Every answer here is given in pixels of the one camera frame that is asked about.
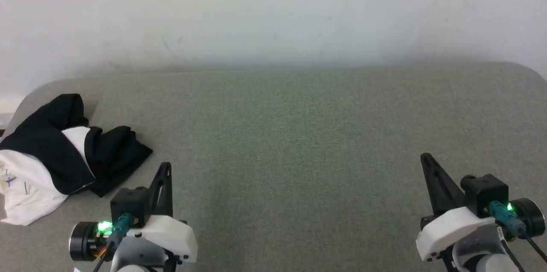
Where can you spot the grey textured fabric mat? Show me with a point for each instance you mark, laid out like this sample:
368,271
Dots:
277,135

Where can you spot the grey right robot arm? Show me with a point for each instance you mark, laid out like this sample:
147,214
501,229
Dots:
478,255

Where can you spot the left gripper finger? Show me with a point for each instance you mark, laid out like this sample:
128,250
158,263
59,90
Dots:
154,195
168,195

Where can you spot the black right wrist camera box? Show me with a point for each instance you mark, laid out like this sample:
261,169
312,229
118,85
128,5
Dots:
483,188

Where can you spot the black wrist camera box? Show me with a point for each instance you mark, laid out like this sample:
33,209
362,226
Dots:
128,201
483,188

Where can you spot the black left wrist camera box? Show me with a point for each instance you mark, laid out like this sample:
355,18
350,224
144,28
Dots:
128,201

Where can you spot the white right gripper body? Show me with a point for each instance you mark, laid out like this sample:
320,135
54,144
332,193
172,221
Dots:
448,229

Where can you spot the black and white shirt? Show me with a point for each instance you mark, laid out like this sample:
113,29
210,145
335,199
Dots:
42,143

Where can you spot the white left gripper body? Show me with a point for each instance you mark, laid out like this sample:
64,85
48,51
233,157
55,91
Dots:
171,233

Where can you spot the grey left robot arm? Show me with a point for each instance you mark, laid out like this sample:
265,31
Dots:
136,255

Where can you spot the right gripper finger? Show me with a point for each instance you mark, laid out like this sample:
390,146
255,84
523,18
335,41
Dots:
448,195
432,190

